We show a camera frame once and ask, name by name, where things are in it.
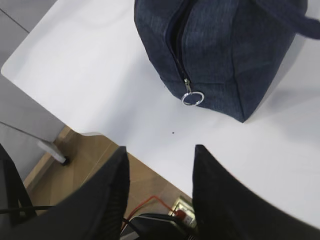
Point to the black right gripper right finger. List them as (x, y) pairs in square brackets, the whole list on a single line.
[(227, 210)]

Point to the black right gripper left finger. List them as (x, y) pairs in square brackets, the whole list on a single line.
[(94, 212)]

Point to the navy blue lunch bag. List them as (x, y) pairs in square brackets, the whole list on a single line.
[(221, 55)]

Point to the floor power socket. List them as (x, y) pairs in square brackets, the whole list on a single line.
[(184, 211)]

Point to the black device on floor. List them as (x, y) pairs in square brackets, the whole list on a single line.
[(155, 226)]

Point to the white table leg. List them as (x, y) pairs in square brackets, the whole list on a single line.
[(52, 149)]

